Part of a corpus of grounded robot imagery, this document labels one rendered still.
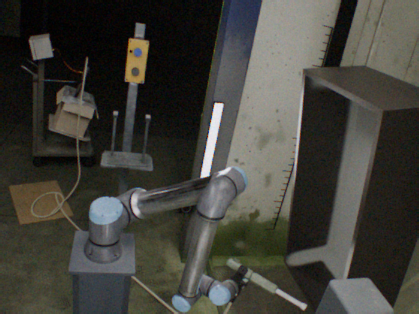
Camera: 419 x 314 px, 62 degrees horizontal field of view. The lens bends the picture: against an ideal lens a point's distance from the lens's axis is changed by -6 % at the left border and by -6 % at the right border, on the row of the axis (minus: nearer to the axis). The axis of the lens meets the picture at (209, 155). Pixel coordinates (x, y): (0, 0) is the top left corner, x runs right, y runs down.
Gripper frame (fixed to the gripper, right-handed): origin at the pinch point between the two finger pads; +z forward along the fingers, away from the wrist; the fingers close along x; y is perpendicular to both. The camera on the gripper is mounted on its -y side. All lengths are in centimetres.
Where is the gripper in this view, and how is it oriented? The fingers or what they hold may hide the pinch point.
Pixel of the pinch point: (244, 276)
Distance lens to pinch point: 210.4
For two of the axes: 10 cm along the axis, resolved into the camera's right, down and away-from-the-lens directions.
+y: -4.1, 9.1, 0.8
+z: 3.9, 1.0, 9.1
